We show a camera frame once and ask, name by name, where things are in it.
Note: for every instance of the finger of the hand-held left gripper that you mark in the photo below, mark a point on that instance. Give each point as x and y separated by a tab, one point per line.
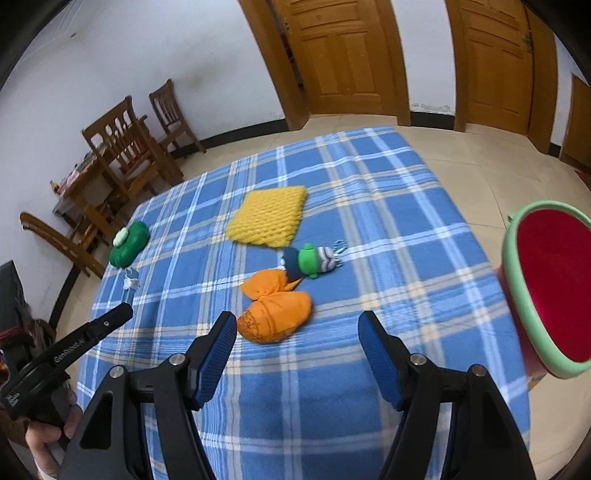
92	334

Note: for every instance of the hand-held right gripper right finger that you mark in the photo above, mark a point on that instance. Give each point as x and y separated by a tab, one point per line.
376	360

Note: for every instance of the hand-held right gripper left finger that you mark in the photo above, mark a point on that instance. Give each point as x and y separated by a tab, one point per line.
214	360

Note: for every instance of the person's left hand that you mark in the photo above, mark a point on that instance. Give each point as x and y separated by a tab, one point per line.
44	441

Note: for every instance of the small white plastic wrapper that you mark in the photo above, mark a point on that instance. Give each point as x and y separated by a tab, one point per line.
130	279

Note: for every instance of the orange crumpled bag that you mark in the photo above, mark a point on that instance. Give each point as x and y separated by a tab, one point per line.
277	314

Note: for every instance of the wooden chair with curved back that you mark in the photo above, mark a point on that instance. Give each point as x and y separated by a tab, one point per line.
60	242

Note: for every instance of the green clover-shaped box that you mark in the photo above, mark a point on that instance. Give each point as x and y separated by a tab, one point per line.
131	244

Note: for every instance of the wooden dining table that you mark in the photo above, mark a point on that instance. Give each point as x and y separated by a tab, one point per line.
83	184

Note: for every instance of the yellow foam mesh sleeve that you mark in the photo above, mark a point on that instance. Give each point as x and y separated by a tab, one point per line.
268	217

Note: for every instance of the blue plaid tablecloth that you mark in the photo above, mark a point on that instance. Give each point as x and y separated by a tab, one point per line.
323	194

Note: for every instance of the large wooden chair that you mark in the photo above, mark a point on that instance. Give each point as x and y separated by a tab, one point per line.
124	143

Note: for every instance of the small wooden chair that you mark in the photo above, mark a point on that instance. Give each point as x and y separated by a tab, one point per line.
173	115

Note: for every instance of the wooden panel door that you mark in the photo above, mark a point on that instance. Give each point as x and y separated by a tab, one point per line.
337	55
494	64

